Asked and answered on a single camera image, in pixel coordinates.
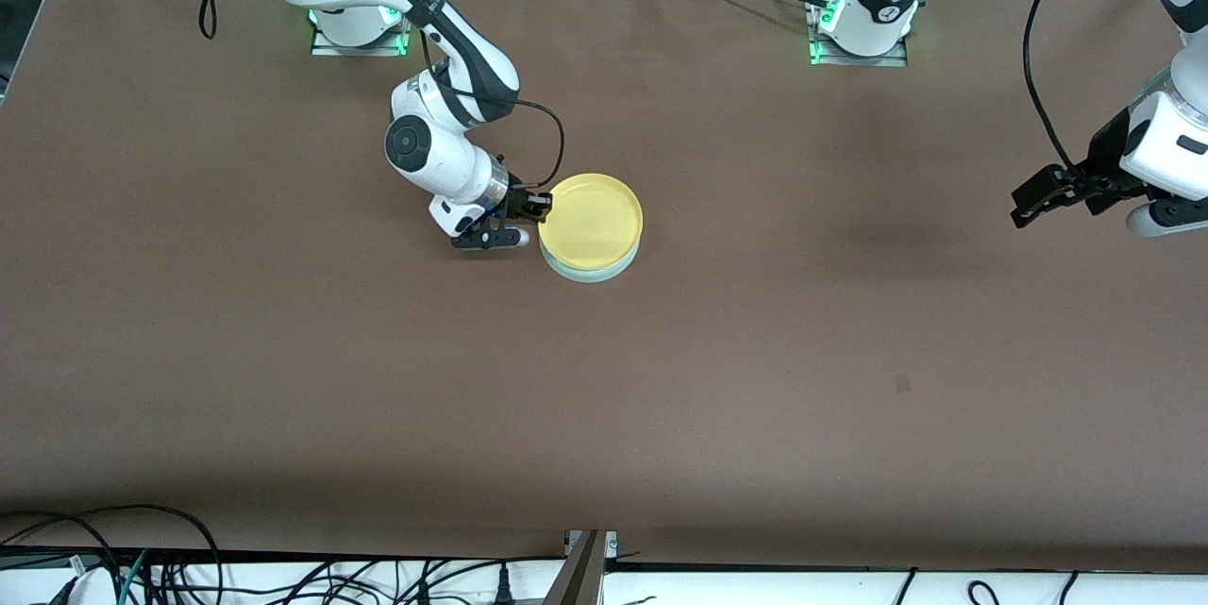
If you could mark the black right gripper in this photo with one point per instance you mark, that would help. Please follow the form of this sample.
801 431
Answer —
516 200

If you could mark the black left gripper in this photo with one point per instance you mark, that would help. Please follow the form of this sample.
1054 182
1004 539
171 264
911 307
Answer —
1100 161

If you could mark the yellow round plate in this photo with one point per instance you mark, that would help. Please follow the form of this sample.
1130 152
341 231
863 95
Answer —
593 220

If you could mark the pale green round plate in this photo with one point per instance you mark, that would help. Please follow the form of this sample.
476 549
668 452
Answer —
590 276

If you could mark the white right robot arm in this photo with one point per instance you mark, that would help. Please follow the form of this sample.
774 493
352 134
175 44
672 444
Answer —
425 147

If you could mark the brown table cover sheet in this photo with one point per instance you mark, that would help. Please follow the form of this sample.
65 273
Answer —
604 397

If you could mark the black power plug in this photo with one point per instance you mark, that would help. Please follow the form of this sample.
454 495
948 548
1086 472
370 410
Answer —
505 591

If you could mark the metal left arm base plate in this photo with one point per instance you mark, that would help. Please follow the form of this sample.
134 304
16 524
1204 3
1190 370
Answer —
887 61

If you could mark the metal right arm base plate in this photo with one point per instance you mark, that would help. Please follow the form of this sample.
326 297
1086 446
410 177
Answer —
330 50

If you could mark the small metal corner bracket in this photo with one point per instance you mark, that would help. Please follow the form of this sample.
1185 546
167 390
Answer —
612 544

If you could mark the aluminium profile post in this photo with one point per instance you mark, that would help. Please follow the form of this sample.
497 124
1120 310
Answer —
580 577

